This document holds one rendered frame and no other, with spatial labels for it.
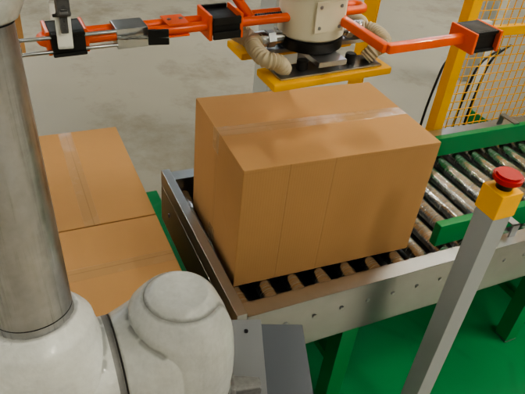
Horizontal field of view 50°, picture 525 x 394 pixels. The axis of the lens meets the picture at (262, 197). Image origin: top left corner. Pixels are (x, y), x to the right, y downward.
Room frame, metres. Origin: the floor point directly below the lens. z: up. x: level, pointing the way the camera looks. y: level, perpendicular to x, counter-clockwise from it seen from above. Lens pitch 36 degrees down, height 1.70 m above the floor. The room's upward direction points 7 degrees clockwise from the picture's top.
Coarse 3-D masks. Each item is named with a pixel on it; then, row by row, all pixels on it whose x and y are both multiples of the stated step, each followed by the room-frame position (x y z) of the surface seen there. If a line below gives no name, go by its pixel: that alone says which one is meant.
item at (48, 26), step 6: (78, 18) 1.17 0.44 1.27; (42, 24) 1.12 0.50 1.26; (48, 24) 1.12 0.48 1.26; (54, 24) 1.12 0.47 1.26; (72, 24) 1.13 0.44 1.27; (78, 24) 1.13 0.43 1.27; (84, 24) 1.14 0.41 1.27; (42, 30) 1.12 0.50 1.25; (48, 30) 1.09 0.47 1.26; (54, 30) 1.09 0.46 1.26; (84, 30) 1.11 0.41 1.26; (48, 42) 1.08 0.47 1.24; (48, 48) 1.08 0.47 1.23
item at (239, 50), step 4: (232, 40) 1.46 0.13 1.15; (228, 44) 1.45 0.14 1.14; (232, 44) 1.44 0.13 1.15; (236, 44) 1.44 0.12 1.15; (348, 44) 1.54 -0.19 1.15; (232, 48) 1.43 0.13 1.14; (236, 48) 1.41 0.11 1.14; (240, 48) 1.41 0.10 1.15; (244, 48) 1.41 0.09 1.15; (236, 52) 1.40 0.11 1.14; (240, 52) 1.39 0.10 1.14; (244, 52) 1.39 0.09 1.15; (284, 52) 1.44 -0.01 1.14; (288, 52) 1.44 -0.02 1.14; (292, 52) 1.45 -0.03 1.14; (296, 52) 1.46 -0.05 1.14; (240, 56) 1.38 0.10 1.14; (244, 56) 1.38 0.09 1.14; (248, 56) 1.39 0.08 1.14
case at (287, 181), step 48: (240, 96) 1.53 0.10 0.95; (288, 96) 1.57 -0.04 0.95; (336, 96) 1.61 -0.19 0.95; (384, 96) 1.66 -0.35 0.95; (240, 144) 1.26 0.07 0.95; (288, 144) 1.29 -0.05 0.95; (336, 144) 1.32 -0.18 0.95; (384, 144) 1.35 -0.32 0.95; (432, 144) 1.39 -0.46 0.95; (240, 192) 1.14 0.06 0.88; (288, 192) 1.19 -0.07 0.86; (336, 192) 1.26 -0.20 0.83; (384, 192) 1.33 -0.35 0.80; (240, 240) 1.14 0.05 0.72; (288, 240) 1.20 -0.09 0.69; (336, 240) 1.27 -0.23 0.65; (384, 240) 1.36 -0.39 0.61
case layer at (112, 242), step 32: (64, 160) 1.67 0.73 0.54; (96, 160) 1.70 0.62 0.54; (128, 160) 1.72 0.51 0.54; (64, 192) 1.48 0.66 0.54; (96, 192) 1.50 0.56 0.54; (128, 192) 1.52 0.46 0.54; (64, 224) 1.32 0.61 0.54; (96, 224) 1.34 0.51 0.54; (128, 224) 1.36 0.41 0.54; (160, 224) 1.38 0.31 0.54; (64, 256) 1.18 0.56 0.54; (96, 256) 1.20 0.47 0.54; (128, 256) 1.21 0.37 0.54; (160, 256) 1.23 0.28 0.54; (96, 288) 1.07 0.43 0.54; (128, 288) 1.09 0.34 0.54
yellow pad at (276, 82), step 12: (300, 60) 1.30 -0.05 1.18; (348, 60) 1.36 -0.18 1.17; (360, 60) 1.39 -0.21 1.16; (264, 72) 1.28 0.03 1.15; (300, 72) 1.28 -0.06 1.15; (312, 72) 1.29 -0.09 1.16; (324, 72) 1.30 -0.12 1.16; (336, 72) 1.31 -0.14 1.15; (348, 72) 1.32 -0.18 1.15; (360, 72) 1.33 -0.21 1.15; (372, 72) 1.35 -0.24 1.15; (384, 72) 1.37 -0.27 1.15; (276, 84) 1.22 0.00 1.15; (288, 84) 1.23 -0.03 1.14; (300, 84) 1.25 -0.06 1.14; (312, 84) 1.26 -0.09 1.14
